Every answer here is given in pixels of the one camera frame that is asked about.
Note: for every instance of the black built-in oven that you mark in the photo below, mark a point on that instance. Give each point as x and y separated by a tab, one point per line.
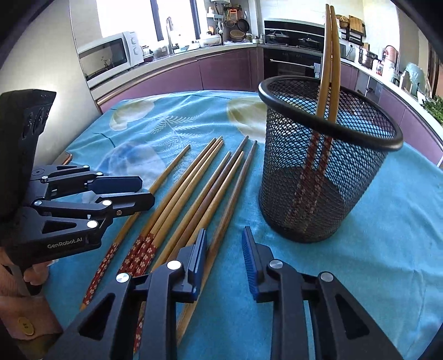
279	62

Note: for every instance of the purple kitchen cabinets left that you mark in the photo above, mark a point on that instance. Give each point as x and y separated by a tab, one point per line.
233	68

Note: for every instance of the purple kitchen cabinets right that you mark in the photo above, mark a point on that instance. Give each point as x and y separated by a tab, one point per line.
420	129

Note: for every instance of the black wall shelf rack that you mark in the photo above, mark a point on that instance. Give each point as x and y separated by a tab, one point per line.
351	29

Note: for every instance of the dark wooden chopstick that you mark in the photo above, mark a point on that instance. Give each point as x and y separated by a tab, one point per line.
173	215
216	242
192	225

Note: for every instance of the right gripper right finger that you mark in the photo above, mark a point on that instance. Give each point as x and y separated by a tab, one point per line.
312	315

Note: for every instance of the green leafy vegetables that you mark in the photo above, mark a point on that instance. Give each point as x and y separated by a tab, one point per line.
435	108

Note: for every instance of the purple kitchen cabinets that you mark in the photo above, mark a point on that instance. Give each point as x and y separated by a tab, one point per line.
233	68
420	129

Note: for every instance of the mint green appliance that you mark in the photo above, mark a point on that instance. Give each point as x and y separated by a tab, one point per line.
417	79

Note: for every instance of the white microwave oven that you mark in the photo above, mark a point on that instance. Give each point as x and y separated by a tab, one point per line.
107	57

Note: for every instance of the person's left hand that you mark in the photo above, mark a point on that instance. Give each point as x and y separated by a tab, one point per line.
16	282

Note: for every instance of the black mesh utensil holder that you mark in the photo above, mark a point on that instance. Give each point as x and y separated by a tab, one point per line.
363	135

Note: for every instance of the pink kettle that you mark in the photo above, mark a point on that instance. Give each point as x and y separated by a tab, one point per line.
390	57

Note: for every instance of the silver stock pot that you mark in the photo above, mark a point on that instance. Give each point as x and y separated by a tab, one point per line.
366	58

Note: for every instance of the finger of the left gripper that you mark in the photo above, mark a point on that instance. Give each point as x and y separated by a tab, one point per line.
126	204
115	184

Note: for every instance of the black range hood stove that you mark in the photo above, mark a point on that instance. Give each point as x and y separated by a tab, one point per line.
293	33

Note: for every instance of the blue floral tablecloth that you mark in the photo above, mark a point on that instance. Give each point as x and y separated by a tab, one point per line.
387	252

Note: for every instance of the wooden chopstick light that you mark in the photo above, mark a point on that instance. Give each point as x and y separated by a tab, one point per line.
216	200

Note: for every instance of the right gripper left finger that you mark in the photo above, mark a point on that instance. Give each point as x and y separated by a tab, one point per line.
107	328

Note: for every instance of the wooden chopstick red pattern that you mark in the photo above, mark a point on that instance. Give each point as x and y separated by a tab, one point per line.
327	86
183	204
334	103
149	231
180	197
124	231

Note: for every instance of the pink sleeve forearm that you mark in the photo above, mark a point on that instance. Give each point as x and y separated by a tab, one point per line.
31	323

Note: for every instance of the kitchen faucet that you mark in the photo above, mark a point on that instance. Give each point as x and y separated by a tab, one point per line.
172	45

